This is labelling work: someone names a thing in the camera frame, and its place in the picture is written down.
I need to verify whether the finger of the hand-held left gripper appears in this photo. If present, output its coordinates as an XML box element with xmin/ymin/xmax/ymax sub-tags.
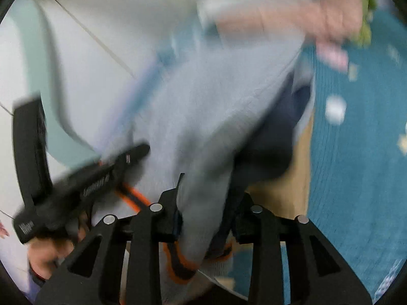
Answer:
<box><xmin>116</xmin><ymin>143</ymin><xmax>151</xmax><ymax>174</ymax></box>
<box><xmin>12</xmin><ymin>97</ymin><xmax>54</xmax><ymax>204</ymax></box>

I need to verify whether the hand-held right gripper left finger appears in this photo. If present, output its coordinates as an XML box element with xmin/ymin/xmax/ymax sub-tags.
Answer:
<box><xmin>35</xmin><ymin>173</ymin><xmax>185</xmax><ymax>305</ymax></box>

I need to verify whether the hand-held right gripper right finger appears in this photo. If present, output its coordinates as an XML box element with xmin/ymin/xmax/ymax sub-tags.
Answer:
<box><xmin>229</xmin><ymin>192</ymin><xmax>372</xmax><ymax>305</ymax></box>

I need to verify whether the grey and navy jacket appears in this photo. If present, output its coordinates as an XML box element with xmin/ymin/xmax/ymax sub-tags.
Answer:
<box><xmin>102</xmin><ymin>38</ymin><xmax>316</xmax><ymax>293</ymax></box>

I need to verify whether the person's left hand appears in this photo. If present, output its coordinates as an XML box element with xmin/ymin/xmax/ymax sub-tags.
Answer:
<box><xmin>28</xmin><ymin>211</ymin><xmax>93</xmax><ymax>275</ymax></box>

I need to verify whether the tan garment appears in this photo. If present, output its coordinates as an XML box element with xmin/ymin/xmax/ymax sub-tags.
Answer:
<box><xmin>248</xmin><ymin>108</ymin><xmax>316</xmax><ymax>220</ymax></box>

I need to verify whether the teal quilted bed blanket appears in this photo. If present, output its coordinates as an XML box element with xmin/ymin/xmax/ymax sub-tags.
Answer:
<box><xmin>223</xmin><ymin>9</ymin><xmax>407</xmax><ymax>305</ymax></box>

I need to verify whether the pink quilt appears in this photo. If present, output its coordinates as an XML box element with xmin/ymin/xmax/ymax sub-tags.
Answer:
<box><xmin>203</xmin><ymin>0</ymin><xmax>365</xmax><ymax>71</ymax></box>

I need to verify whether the green quilt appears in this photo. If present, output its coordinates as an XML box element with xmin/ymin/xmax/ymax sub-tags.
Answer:
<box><xmin>350</xmin><ymin>0</ymin><xmax>378</xmax><ymax>47</ymax></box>

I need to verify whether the mint green bed frame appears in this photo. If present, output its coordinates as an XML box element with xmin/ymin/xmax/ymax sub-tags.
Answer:
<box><xmin>9</xmin><ymin>0</ymin><xmax>106</xmax><ymax>170</ymax></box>

